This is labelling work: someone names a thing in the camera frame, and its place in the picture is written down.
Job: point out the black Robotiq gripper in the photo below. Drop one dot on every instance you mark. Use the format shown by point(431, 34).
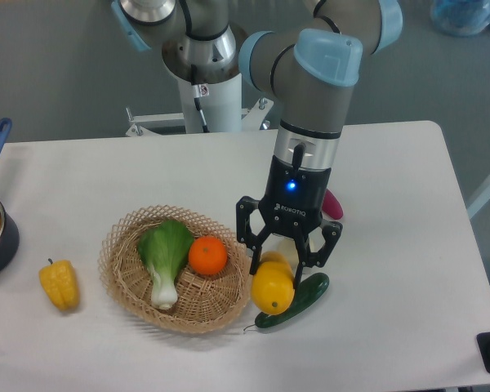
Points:
point(297, 200)

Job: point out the yellow mango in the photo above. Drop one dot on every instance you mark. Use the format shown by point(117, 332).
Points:
point(272, 288)

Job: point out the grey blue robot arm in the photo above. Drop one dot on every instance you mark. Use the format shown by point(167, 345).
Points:
point(311, 71)

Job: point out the pink purple vegetable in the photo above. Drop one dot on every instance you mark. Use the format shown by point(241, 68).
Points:
point(331, 206)

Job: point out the green cucumber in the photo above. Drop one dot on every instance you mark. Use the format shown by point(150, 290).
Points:
point(308, 292)

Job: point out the orange fruit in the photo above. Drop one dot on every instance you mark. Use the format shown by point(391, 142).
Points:
point(207, 255)

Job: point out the woven wicker basket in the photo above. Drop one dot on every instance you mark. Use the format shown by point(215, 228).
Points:
point(187, 301)

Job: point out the green bok choy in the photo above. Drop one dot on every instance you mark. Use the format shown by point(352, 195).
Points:
point(164, 252)

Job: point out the yellow bell pepper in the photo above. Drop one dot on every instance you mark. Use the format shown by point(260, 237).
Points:
point(59, 281)

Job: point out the clear blue plastic bag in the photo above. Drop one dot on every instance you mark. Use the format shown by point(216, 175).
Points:
point(460, 18)

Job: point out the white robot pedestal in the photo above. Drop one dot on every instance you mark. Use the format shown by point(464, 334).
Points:
point(205, 108)

